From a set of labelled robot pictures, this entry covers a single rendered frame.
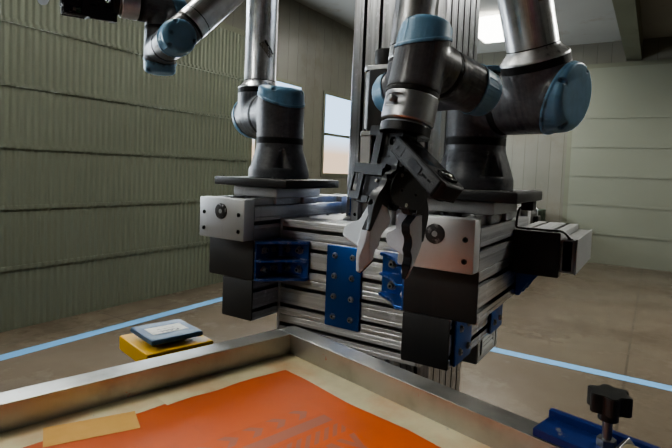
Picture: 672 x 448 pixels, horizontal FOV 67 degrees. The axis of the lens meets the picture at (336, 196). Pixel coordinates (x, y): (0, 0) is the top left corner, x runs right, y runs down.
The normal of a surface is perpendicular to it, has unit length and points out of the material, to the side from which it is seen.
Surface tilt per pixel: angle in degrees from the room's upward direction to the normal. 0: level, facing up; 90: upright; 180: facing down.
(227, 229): 90
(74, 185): 90
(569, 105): 97
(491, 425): 90
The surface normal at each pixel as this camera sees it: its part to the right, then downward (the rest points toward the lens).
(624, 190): -0.54, 0.02
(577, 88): 0.62, 0.18
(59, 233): 0.85, 0.06
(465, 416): -0.73, 0.00
